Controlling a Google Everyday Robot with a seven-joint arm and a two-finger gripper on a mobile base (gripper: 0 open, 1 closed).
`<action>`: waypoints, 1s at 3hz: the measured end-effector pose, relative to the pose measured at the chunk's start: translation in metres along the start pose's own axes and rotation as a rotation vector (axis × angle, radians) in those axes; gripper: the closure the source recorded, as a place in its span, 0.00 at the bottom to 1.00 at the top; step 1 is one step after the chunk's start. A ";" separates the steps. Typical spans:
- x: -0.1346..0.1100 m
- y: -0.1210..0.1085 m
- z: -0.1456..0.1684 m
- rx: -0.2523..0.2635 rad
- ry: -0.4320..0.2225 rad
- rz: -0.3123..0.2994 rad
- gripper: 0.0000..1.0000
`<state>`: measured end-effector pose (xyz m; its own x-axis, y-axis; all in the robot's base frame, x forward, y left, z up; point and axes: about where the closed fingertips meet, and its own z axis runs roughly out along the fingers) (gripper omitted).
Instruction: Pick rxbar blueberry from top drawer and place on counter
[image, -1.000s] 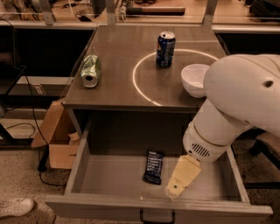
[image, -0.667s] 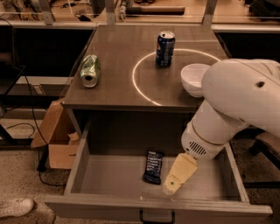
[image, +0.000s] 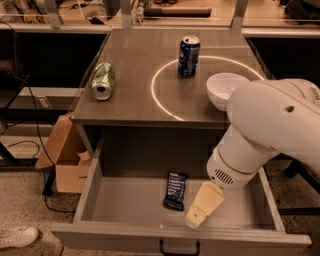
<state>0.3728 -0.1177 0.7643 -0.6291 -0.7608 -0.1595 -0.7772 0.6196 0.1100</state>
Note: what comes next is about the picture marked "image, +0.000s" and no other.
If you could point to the white ceramic bowl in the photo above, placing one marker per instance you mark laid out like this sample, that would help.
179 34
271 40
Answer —
220 86

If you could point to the grey open drawer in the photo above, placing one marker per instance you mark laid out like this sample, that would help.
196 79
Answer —
121 208

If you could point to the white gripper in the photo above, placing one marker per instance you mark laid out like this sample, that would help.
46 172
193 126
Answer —
224 174

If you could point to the blue pepsi can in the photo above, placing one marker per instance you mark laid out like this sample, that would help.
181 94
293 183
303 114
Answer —
189 50

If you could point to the white sneaker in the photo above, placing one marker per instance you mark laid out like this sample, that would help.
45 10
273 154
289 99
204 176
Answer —
18 237

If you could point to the grey metal counter cabinet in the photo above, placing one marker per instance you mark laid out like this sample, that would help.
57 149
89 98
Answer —
148 91

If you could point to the dark blue rxbar wrapper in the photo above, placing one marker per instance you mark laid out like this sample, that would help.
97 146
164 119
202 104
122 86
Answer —
176 185

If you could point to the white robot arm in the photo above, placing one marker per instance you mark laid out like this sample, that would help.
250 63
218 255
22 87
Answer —
267 118

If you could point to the black chair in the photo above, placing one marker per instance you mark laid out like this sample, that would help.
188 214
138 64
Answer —
303 182

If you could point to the black drawer handle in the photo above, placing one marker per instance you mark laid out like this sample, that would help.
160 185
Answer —
167 248

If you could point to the brown cardboard box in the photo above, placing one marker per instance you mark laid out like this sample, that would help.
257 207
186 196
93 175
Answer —
66 152

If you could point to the green crushed soda can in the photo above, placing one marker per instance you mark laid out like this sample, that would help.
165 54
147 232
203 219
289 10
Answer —
103 81

